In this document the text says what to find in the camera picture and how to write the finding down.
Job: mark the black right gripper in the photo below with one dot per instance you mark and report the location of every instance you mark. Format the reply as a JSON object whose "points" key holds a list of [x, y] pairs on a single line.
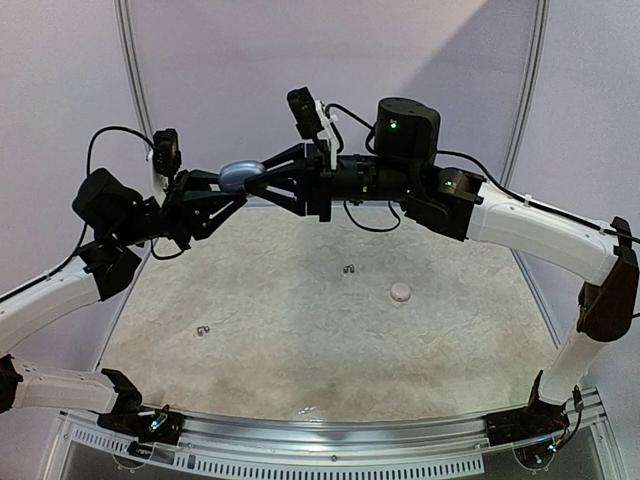
{"points": [[320, 187]]}

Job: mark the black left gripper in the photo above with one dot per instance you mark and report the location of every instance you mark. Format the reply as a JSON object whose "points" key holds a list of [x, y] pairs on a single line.
{"points": [[182, 214]]}

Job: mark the blue-grey earbud charging case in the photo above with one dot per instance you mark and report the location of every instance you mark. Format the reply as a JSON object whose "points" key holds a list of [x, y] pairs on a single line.
{"points": [[232, 177]]}

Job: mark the pink white earbud charging case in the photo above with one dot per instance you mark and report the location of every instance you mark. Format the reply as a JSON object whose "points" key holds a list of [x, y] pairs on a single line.
{"points": [[400, 292]]}

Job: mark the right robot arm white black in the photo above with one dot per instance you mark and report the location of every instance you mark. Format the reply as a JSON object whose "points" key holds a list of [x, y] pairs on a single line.
{"points": [[399, 166]]}

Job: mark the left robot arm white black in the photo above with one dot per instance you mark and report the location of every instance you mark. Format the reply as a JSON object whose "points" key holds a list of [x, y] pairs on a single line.
{"points": [[121, 219]]}

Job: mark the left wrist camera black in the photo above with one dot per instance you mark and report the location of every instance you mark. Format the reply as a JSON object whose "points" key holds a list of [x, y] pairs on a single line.
{"points": [[165, 157]]}

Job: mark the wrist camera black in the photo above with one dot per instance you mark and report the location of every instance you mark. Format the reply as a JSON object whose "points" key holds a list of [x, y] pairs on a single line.
{"points": [[314, 123], [165, 157]]}

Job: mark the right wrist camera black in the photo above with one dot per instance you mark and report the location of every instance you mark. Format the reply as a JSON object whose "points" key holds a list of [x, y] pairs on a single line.
{"points": [[314, 123]]}

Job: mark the aluminium front rail base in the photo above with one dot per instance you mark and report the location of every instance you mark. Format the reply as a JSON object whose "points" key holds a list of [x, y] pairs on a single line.
{"points": [[218, 447]]}

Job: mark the aluminium corner post right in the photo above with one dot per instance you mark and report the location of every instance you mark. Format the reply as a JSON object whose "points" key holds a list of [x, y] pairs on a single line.
{"points": [[526, 94]]}

